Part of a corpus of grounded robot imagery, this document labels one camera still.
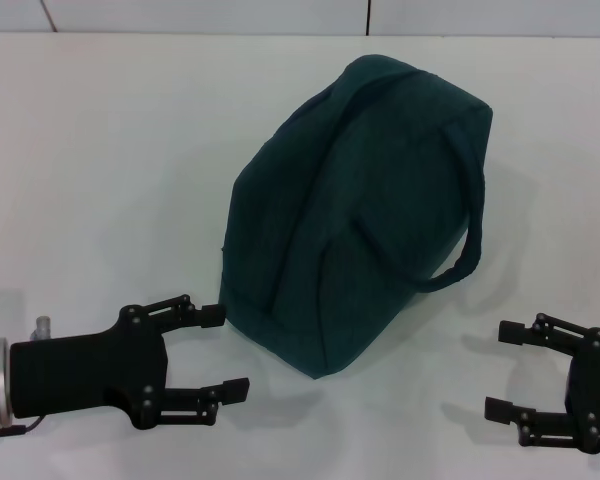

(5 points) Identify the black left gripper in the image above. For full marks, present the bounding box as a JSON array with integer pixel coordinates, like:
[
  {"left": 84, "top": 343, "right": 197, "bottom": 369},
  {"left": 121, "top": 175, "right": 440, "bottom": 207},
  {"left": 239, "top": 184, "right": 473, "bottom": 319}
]
[{"left": 8, "top": 293, "right": 252, "bottom": 432}]

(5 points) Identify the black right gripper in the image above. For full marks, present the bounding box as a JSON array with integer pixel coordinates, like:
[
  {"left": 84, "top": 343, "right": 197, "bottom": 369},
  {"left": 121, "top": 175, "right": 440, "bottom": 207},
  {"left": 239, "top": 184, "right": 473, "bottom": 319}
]
[{"left": 484, "top": 312, "right": 600, "bottom": 447}]

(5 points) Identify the dark teal insulated lunch bag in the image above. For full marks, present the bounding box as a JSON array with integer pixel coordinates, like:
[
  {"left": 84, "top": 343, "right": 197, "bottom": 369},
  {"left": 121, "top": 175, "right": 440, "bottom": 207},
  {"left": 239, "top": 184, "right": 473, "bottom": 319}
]
[{"left": 216, "top": 53, "right": 495, "bottom": 382}]

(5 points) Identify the left gripper cable with plug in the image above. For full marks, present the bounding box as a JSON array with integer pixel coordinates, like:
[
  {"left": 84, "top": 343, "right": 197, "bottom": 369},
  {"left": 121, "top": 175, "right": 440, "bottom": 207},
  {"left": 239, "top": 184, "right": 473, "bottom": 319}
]
[{"left": 0, "top": 313, "right": 52, "bottom": 440}]

